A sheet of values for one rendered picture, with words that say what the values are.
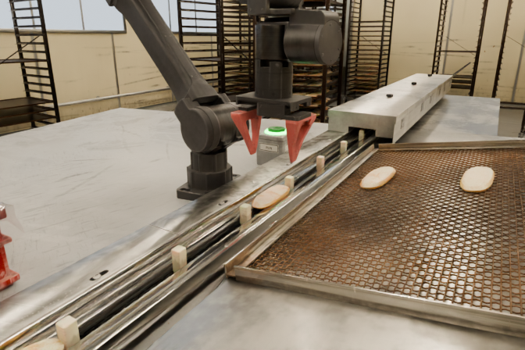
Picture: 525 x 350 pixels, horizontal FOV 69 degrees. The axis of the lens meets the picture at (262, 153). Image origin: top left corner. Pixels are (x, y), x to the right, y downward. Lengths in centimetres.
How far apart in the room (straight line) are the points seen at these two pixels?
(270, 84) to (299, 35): 9
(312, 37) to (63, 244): 45
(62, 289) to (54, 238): 21
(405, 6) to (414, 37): 57
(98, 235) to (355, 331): 44
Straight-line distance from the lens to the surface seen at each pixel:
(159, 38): 78
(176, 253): 47
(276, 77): 56
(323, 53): 51
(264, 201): 61
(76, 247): 62
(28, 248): 65
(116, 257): 49
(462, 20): 754
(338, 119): 104
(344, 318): 31
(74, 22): 563
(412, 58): 764
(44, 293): 46
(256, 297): 35
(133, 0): 84
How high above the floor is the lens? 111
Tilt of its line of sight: 17 degrees down
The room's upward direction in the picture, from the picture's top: straight up
